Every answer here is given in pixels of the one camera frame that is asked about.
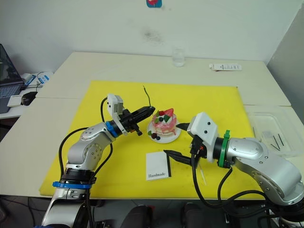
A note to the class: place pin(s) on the black computer mouse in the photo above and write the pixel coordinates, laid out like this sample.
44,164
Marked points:
28,98

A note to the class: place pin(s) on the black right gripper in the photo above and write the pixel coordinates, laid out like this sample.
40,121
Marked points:
197,149

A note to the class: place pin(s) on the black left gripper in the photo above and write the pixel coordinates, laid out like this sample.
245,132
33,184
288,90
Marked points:
130,121

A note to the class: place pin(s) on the white round plate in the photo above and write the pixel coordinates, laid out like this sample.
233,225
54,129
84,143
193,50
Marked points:
166,140

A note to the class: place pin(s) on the white handmade matchbox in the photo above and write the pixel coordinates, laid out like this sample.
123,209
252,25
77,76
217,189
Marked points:
155,166

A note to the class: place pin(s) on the blue red wall sticker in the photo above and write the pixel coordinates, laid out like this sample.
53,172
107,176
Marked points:
154,3

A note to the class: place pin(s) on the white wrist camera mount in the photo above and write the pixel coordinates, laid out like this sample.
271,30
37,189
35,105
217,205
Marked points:
114,99
204,128

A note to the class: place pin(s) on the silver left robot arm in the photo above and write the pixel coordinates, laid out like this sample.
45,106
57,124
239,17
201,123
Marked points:
85,147

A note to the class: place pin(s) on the clear drinking glass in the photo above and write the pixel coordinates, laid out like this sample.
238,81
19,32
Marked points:
178,59

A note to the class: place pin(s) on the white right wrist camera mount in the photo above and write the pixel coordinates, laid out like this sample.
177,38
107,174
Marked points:
204,128

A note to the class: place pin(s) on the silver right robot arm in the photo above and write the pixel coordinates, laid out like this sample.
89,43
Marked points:
249,149

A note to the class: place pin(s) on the green twisted candle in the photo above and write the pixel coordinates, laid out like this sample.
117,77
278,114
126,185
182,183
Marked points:
149,99

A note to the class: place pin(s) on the clear plastic container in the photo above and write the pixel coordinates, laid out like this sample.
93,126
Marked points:
266,118

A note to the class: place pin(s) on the yellow foam mat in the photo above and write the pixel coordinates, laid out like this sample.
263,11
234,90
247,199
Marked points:
202,99

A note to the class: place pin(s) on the small white fruit cake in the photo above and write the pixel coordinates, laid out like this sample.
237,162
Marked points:
164,128

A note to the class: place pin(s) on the dark grey laptop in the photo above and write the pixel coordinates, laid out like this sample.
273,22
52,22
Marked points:
7,71

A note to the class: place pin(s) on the small white card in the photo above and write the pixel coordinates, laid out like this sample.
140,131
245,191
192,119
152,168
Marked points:
14,101

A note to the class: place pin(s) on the black match white head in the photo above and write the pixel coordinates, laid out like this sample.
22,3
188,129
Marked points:
275,146
281,141

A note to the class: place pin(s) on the blue white small box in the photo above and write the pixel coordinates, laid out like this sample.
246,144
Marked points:
44,77
29,80

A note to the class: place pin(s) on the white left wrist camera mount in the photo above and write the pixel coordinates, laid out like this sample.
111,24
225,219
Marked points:
114,99

